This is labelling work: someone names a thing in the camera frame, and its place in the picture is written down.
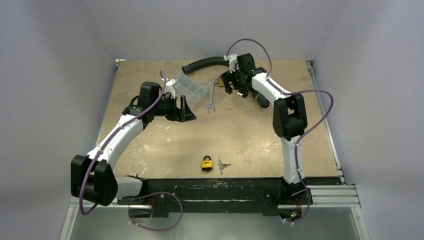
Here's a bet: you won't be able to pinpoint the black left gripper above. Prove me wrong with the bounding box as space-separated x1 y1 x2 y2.
151 94 196 122

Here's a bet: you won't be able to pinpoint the yellow padlock black shackle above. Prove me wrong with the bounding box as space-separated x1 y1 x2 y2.
201 155 213 172

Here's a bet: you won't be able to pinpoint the silver keys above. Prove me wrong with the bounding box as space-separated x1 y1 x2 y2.
218 157 232 176

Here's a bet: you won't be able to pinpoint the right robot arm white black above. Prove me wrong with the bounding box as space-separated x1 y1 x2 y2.
220 53 308 204

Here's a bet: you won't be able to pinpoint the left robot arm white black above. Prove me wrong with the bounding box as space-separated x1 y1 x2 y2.
70 79 197 206

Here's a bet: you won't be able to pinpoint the brass padlock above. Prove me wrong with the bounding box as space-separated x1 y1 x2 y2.
217 76 224 88

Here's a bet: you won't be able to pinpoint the clear plastic compartment box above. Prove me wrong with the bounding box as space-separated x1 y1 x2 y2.
172 72 209 108

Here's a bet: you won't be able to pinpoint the silver open-end wrench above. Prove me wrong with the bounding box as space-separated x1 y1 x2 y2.
205 78 218 113

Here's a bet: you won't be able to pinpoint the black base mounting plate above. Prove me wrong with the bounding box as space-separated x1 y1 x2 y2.
117 177 312 218

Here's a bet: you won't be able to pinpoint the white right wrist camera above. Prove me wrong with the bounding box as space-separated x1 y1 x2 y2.
223 54 239 73

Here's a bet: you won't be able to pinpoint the black corrugated hose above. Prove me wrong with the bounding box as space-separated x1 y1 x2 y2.
181 56 273 110

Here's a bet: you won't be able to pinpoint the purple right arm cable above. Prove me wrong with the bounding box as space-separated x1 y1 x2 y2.
225 38 335 186

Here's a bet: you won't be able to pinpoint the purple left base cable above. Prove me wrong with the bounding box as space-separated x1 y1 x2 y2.
127 191 184 232

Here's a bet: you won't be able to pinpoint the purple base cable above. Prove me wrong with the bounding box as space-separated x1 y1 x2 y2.
127 191 184 232
281 187 315 226

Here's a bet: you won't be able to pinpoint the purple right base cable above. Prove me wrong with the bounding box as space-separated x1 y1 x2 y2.
281 187 315 226

